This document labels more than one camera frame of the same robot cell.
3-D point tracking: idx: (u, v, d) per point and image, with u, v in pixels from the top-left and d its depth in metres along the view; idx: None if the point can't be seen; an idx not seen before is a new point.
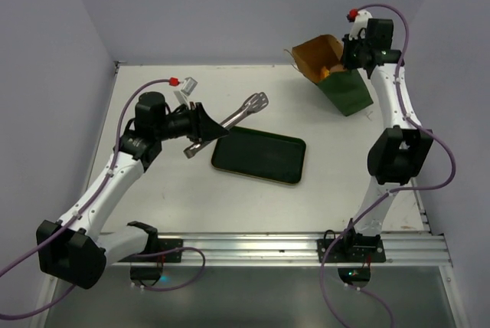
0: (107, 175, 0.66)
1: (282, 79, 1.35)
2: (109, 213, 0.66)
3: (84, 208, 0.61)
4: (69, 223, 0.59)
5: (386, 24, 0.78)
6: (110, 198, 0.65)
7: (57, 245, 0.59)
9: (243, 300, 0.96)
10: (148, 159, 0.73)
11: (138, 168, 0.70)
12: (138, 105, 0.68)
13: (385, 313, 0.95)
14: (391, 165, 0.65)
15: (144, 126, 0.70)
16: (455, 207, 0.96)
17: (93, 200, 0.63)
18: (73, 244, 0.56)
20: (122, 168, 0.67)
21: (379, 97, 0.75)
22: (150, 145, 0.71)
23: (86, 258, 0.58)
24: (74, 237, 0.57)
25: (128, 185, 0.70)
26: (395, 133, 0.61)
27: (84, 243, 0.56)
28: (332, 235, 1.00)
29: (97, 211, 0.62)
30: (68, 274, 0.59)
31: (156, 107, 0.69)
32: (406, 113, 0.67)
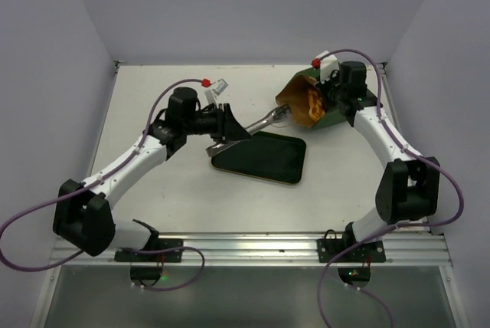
0: (134, 152, 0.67)
1: (282, 79, 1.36)
2: (127, 188, 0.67)
3: (108, 175, 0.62)
4: (92, 185, 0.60)
5: (360, 72, 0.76)
6: (133, 173, 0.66)
7: (76, 207, 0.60)
9: (243, 300, 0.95)
10: (173, 149, 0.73)
11: (161, 155, 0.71)
12: (172, 97, 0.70)
13: (385, 313, 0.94)
14: (406, 203, 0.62)
15: (174, 117, 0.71)
16: (454, 207, 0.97)
17: (117, 170, 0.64)
18: (92, 205, 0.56)
20: (148, 149, 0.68)
21: (369, 139, 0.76)
22: (177, 137, 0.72)
23: (99, 223, 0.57)
24: (94, 198, 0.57)
25: (149, 167, 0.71)
26: (401, 168, 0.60)
27: (102, 205, 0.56)
28: (333, 235, 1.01)
29: (119, 181, 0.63)
30: (76, 237, 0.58)
31: (189, 102, 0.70)
32: (402, 145, 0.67)
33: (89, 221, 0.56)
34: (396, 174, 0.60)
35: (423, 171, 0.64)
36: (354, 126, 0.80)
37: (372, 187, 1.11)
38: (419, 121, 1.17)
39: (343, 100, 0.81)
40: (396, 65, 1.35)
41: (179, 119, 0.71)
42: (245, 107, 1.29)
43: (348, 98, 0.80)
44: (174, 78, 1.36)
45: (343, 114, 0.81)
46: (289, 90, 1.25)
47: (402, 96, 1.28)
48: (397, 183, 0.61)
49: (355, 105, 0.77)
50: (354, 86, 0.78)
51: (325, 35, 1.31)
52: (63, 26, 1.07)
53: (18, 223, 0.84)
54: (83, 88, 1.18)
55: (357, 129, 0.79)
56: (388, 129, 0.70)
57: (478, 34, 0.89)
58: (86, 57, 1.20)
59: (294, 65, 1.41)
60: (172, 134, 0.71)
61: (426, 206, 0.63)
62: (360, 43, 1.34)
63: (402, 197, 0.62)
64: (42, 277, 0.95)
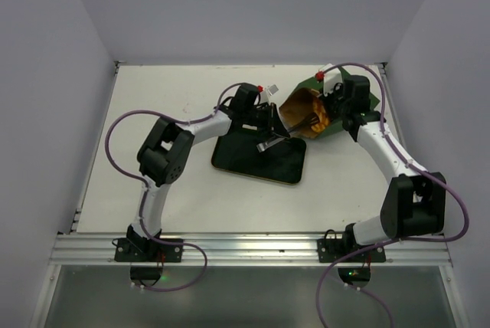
0: (210, 114, 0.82)
1: (281, 79, 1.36)
2: (198, 141, 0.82)
3: (194, 122, 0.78)
4: (181, 124, 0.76)
5: (363, 87, 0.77)
6: (207, 131, 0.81)
7: (163, 137, 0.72)
9: (243, 301, 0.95)
10: (233, 128, 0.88)
11: (226, 127, 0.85)
12: (240, 89, 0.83)
13: (385, 313, 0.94)
14: (412, 220, 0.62)
15: (237, 103, 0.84)
16: (452, 207, 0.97)
17: (200, 121, 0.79)
18: (184, 134, 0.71)
20: (220, 116, 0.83)
21: (372, 153, 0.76)
22: (237, 119, 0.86)
23: (182, 152, 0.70)
24: (184, 132, 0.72)
25: (213, 134, 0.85)
26: (406, 183, 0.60)
27: (189, 139, 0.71)
28: (333, 235, 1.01)
29: (200, 129, 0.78)
30: (157, 159, 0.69)
31: (252, 94, 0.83)
32: (406, 159, 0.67)
33: (176, 145, 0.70)
34: (403, 190, 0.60)
35: (428, 186, 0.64)
36: (357, 141, 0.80)
37: (373, 187, 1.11)
38: (418, 121, 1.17)
39: (346, 114, 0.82)
40: (396, 64, 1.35)
41: (242, 105, 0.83)
42: None
43: (351, 113, 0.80)
44: (174, 77, 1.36)
45: (345, 129, 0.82)
46: (291, 100, 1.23)
47: (403, 96, 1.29)
48: (403, 199, 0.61)
49: (358, 120, 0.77)
50: (357, 100, 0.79)
51: (325, 35, 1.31)
52: (64, 27, 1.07)
53: (20, 223, 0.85)
54: (83, 88, 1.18)
55: (361, 143, 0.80)
56: (392, 144, 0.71)
57: (478, 35, 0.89)
58: (86, 57, 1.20)
59: (294, 64, 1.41)
60: (235, 117, 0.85)
61: (432, 223, 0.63)
62: (360, 43, 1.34)
63: (407, 214, 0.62)
64: (42, 277, 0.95)
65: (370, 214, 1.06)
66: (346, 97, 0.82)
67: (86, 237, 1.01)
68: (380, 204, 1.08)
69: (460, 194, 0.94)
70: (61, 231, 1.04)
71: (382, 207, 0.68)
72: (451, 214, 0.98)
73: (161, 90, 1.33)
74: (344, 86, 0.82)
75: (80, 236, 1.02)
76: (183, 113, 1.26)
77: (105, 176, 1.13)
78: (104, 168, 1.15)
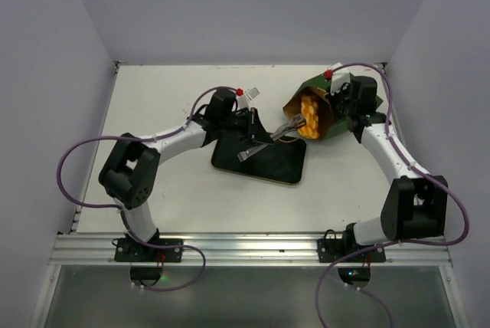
0: (181, 127, 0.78)
1: (281, 79, 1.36)
2: (168, 155, 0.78)
3: (161, 138, 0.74)
4: (147, 140, 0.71)
5: (370, 89, 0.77)
6: (177, 145, 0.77)
7: (127, 155, 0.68)
9: (243, 301, 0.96)
10: (209, 139, 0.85)
11: (199, 139, 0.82)
12: (215, 96, 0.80)
13: (385, 313, 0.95)
14: (412, 222, 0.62)
15: (213, 113, 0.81)
16: (452, 207, 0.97)
17: (168, 136, 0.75)
18: (147, 154, 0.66)
20: (192, 129, 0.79)
21: (375, 154, 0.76)
22: (213, 129, 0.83)
23: (147, 172, 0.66)
24: (148, 150, 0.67)
25: (185, 147, 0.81)
26: (408, 185, 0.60)
27: (154, 157, 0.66)
28: (332, 235, 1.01)
29: (168, 145, 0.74)
30: (120, 182, 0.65)
31: (229, 100, 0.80)
32: (409, 162, 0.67)
33: (139, 167, 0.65)
34: (403, 191, 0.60)
35: (429, 189, 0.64)
36: (360, 142, 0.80)
37: (372, 187, 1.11)
38: (418, 121, 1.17)
39: (351, 114, 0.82)
40: (396, 65, 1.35)
41: (218, 113, 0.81)
42: None
43: (357, 114, 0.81)
44: (173, 78, 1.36)
45: (351, 129, 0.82)
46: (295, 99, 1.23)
47: (402, 97, 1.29)
48: (403, 201, 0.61)
49: (363, 121, 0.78)
50: (364, 101, 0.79)
51: (325, 35, 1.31)
52: (64, 27, 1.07)
53: (19, 224, 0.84)
54: (83, 89, 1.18)
55: (364, 144, 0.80)
56: (395, 145, 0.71)
57: (479, 34, 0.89)
58: (86, 57, 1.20)
59: (294, 65, 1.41)
60: (210, 127, 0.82)
61: (432, 226, 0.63)
62: (360, 43, 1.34)
63: (408, 216, 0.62)
64: (42, 277, 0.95)
65: (370, 214, 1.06)
66: (352, 98, 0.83)
67: (86, 238, 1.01)
68: (380, 204, 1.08)
69: (461, 194, 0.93)
70: (61, 231, 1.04)
71: (383, 208, 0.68)
72: (451, 214, 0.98)
73: (161, 90, 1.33)
74: (351, 87, 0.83)
75: (80, 236, 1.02)
76: (183, 113, 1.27)
77: None
78: None
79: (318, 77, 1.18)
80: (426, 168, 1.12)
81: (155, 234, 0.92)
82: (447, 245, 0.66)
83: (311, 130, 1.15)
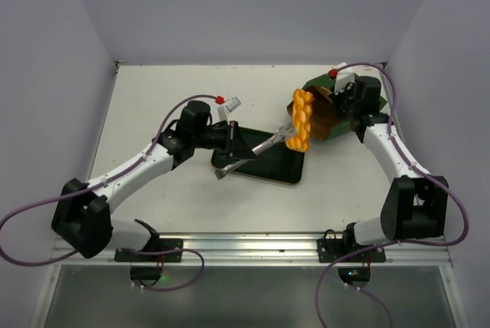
0: (141, 159, 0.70)
1: (281, 79, 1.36)
2: (130, 191, 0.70)
3: (112, 179, 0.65)
4: (96, 186, 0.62)
5: (373, 89, 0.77)
6: (137, 179, 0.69)
7: (76, 204, 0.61)
9: (243, 301, 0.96)
10: (179, 159, 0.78)
11: (168, 163, 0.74)
12: (185, 109, 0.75)
13: (385, 313, 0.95)
14: (411, 222, 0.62)
15: (184, 129, 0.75)
16: (452, 207, 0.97)
17: (121, 175, 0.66)
18: (93, 206, 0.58)
20: (155, 158, 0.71)
21: (377, 154, 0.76)
22: (184, 149, 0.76)
23: (98, 224, 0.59)
24: (96, 200, 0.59)
25: (152, 175, 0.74)
26: (408, 184, 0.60)
27: (102, 208, 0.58)
28: (332, 235, 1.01)
29: (122, 185, 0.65)
30: (73, 235, 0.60)
31: (200, 116, 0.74)
32: (410, 162, 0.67)
33: (88, 219, 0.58)
34: (403, 191, 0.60)
35: (430, 189, 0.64)
36: (363, 142, 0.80)
37: (372, 188, 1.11)
38: (418, 121, 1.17)
39: (354, 114, 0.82)
40: (396, 65, 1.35)
41: (188, 129, 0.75)
42: (244, 107, 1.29)
43: (359, 114, 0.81)
44: (174, 78, 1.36)
45: (353, 129, 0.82)
46: None
47: (402, 97, 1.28)
48: (403, 201, 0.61)
49: (366, 121, 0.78)
50: (367, 101, 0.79)
51: (325, 35, 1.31)
52: (64, 27, 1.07)
53: (19, 223, 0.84)
54: (83, 88, 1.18)
55: (367, 144, 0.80)
56: (396, 145, 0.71)
57: (479, 34, 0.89)
58: (86, 57, 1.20)
59: (294, 65, 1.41)
60: (181, 145, 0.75)
61: (432, 227, 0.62)
62: (361, 43, 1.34)
63: (407, 215, 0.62)
64: (42, 277, 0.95)
65: (370, 214, 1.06)
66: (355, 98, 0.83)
67: None
68: (380, 204, 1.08)
69: (461, 193, 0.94)
70: None
71: (383, 208, 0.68)
72: (452, 214, 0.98)
73: (161, 90, 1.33)
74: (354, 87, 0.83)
75: None
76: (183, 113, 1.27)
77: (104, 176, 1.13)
78: (103, 168, 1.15)
79: (324, 77, 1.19)
80: (426, 168, 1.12)
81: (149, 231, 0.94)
82: (446, 245, 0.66)
83: (300, 142, 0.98)
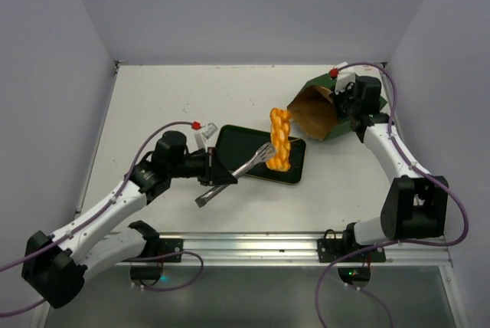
0: (110, 201, 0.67)
1: (282, 79, 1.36)
2: (102, 234, 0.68)
3: (78, 230, 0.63)
4: (60, 241, 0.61)
5: (374, 89, 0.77)
6: (107, 224, 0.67)
7: (44, 257, 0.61)
9: (243, 301, 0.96)
10: (154, 194, 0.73)
11: (142, 200, 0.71)
12: (161, 141, 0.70)
13: (385, 313, 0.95)
14: (411, 222, 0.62)
15: (158, 162, 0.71)
16: (453, 207, 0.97)
17: (87, 224, 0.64)
18: (58, 261, 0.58)
20: (125, 198, 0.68)
21: (377, 154, 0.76)
22: (159, 182, 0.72)
23: (65, 278, 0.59)
24: (60, 254, 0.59)
25: (126, 215, 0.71)
26: (408, 185, 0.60)
27: (66, 264, 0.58)
28: (332, 235, 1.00)
29: (89, 234, 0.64)
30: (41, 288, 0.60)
31: (175, 148, 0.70)
32: (410, 162, 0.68)
33: (53, 273, 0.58)
34: (403, 191, 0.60)
35: (430, 190, 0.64)
36: (363, 142, 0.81)
37: (372, 187, 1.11)
38: (418, 121, 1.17)
39: (355, 114, 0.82)
40: (396, 65, 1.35)
41: (164, 162, 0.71)
42: (244, 107, 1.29)
43: (360, 114, 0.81)
44: (173, 78, 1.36)
45: (353, 129, 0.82)
46: (299, 100, 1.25)
47: (402, 97, 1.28)
48: (403, 201, 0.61)
49: (366, 121, 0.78)
50: (367, 102, 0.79)
51: (325, 35, 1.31)
52: (64, 27, 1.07)
53: (19, 224, 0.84)
54: (83, 88, 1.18)
55: (367, 144, 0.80)
56: (397, 145, 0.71)
57: (480, 34, 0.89)
58: (86, 57, 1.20)
59: (294, 65, 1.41)
60: (155, 178, 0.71)
61: (432, 227, 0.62)
62: (361, 43, 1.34)
63: (407, 215, 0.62)
64: None
65: (370, 214, 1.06)
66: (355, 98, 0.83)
67: None
68: (380, 204, 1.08)
69: (460, 193, 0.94)
70: None
71: (383, 208, 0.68)
72: (452, 214, 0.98)
73: (161, 90, 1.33)
74: (354, 88, 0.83)
75: None
76: (183, 113, 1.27)
77: (104, 176, 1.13)
78: (103, 168, 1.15)
79: (323, 77, 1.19)
80: (426, 168, 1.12)
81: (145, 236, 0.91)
82: (446, 245, 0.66)
83: (280, 162, 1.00)
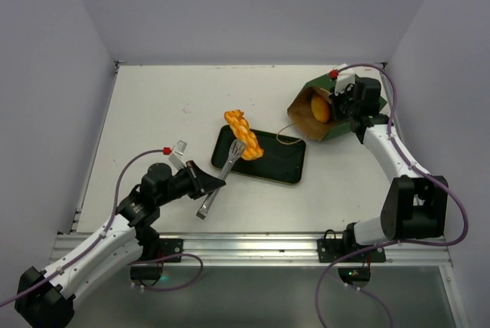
0: (99, 236, 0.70)
1: (281, 80, 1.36)
2: (91, 269, 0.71)
3: (68, 265, 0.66)
4: (50, 276, 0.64)
5: (374, 90, 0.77)
6: (96, 258, 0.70)
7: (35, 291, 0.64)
9: (243, 300, 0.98)
10: (143, 226, 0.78)
11: (131, 234, 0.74)
12: (146, 177, 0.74)
13: (385, 313, 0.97)
14: (411, 221, 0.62)
15: (146, 195, 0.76)
16: (453, 207, 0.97)
17: (78, 258, 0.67)
18: (50, 297, 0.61)
20: (115, 232, 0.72)
21: (376, 154, 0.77)
22: (148, 215, 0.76)
23: (53, 313, 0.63)
24: (51, 290, 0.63)
25: (115, 249, 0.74)
26: (408, 184, 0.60)
27: (57, 300, 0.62)
28: (332, 235, 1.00)
29: (79, 270, 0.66)
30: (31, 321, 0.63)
31: (161, 182, 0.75)
32: (409, 162, 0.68)
33: (42, 309, 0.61)
34: (403, 191, 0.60)
35: (430, 190, 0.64)
36: (363, 142, 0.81)
37: (372, 187, 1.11)
38: (418, 121, 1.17)
39: (354, 116, 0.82)
40: (396, 65, 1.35)
41: (151, 195, 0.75)
42: (244, 107, 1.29)
43: (359, 115, 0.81)
44: (174, 78, 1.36)
45: (353, 129, 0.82)
46: (298, 100, 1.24)
47: (402, 97, 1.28)
48: (403, 201, 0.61)
49: (366, 122, 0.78)
50: (367, 103, 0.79)
51: (324, 35, 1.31)
52: (64, 28, 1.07)
53: (19, 224, 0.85)
54: (83, 89, 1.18)
55: (366, 145, 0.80)
56: (396, 145, 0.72)
57: (479, 34, 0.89)
58: (86, 57, 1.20)
59: (293, 65, 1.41)
60: (144, 211, 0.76)
61: (432, 227, 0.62)
62: (360, 43, 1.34)
63: (407, 215, 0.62)
64: None
65: (370, 214, 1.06)
66: (355, 100, 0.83)
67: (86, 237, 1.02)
68: (380, 204, 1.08)
69: (460, 194, 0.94)
70: (61, 231, 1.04)
71: (383, 208, 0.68)
72: (452, 214, 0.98)
73: (161, 90, 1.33)
74: (354, 89, 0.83)
75: (80, 235, 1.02)
76: (183, 113, 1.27)
77: (104, 177, 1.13)
78: (104, 168, 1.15)
79: (324, 76, 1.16)
80: (426, 168, 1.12)
81: (141, 241, 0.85)
82: (446, 245, 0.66)
83: (254, 150, 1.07)
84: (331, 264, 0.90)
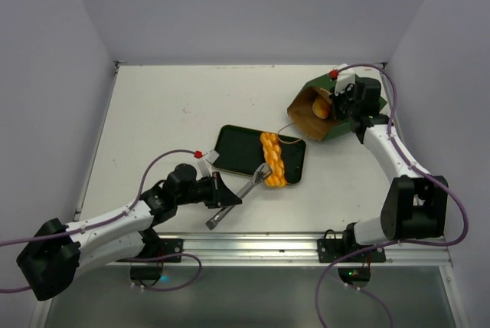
0: (123, 212, 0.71)
1: (281, 80, 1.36)
2: (105, 241, 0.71)
3: (90, 228, 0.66)
4: (73, 231, 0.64)
5: (374, 90, 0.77)
6: (114, 231, 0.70)
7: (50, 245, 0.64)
9: (242, 301, 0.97)
10: (158, 220, 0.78)
11: (146, 221, 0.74)
12: (172, 173, 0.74)
13: (385, 313, 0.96)
14: (411, 221, 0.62)
15: (168, 191, 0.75)
16: (452, 207, 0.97)
17: (101, 224, 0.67)
18: (64, 251, 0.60)
20: (136, 214, 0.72)
21: (377, 155, 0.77)
22: (167, 211, 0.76)
23: (62, 270, 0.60)
24: (69, 245, 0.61)
25: (129, 231, 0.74)
26: (408, 184, 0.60)
27: (71, 255, 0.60)
28: (332, 235, 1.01)
29: (98, 235, 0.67)
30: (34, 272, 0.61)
31: (185, 182, 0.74)
32: (410, 162, 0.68)
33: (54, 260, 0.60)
34: (403, 191, 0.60)
35: (429, 190, 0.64)
36: (363, 142, 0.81)
37: (372, 187, 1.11)
38: (418, 121, 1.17)
39: (355, 116, 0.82)
40: (396, 64, 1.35)
41: (172, 193, 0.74)
42: (244, 107, 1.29)
43: (359, 115, 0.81)
44: (174, 77, 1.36)
45: (353, 130, 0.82)
46: (299, 100, 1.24)
47: (403, 97, 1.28)
48: (404, 198, 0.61)
49: (366, 122, 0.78)
50: (367, 103, 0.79)
51: (325, 35, 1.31)
52: (64, 27, 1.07)
53: (19, 224, 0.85)
54: (83, 88, 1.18)
55: (367, 145, 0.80)
56: (396, 145, 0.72)
57: (479, 34, 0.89)
58: (86, 57, 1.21)
59: (294, 65, 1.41)
60: (163, 207, 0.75)
61: (432, 227, 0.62)
62: (360, 43, 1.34)
63: (407, 215, 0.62)
64: None
65: (370, 214, 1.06)
66: (355, 100, 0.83)
67: None
68: (380, 204, 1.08)
69: (460, 194, 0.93)
70: None
71: (383, 208, 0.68)
72: (451, 214, 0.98)
73: (161, 90, 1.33)
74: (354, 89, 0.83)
75: None
76: (183, 113, 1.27)
77: (104, 177, 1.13)
78: (104, 168, 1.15)
79: (324, 75, 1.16)
80: (426, 168, 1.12)
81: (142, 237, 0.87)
82: (446, 245, 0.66)
83: (278, 179, 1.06)
84: (331, 264, 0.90)
